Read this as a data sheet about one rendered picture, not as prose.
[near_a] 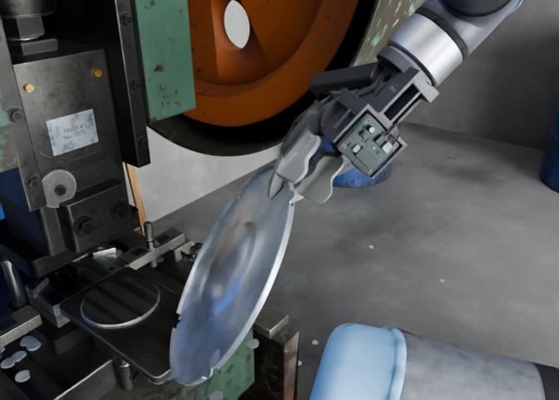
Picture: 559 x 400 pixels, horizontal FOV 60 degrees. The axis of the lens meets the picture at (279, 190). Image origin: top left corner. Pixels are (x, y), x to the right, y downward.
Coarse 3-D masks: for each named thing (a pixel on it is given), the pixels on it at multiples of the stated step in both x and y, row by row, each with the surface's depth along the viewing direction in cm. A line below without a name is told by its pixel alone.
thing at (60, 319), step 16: (112, 256) 92; (64, 272) 87; (80, 272) 89; (96, 272) 87; (112, 272) 87; (48, 288) 83; (64, 288) 83; (80, 288) 83; (32, 304) 85; (48, 304) 80; (64, 320) 82
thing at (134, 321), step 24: (96, 288) 82; (120, 288) 82; (144, 288) 82; (72, 312) 78; (96, 312) 77; (120, 312) 77; (144, 312) 77; (168, 312) 78; (96, 336) 73; (120, 336) 73; (144, 336) 73; (168, 336) 73; (120, 360) 77; (144, 360) 69; (168, 360) 69; (120, 384) 80
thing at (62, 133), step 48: (48, 48) 68; (96, 48) 70; (48, 96) 65; (96, 96) 71; (48, 144) 67; (96, 144) 73; (48, 192) 68; (96, 192) 72; (48, 240) 71; (96, 240) 74
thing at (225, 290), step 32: (256, 192) 66; (288, 192) 56; (224, 224) 73; (256, 224) 61; (288, 224) 51; (224, 256) 64; (256, 256) 56; (192, 288) 71; (224, 288) 58; (256, 288) 51; (192, 320) 65; (224, 320) 55; (192, 352) 59; (224, 352) 51; (192, 384) 54
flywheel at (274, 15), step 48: (192, 0) 96; (240, 0) 89; (288, 0) 82; (336, 0) 73; (192, 48) 101; (240, 48) 96; (288, 48) 86; (336, 48) 76; (240, 96) 92; (288, 96) 85
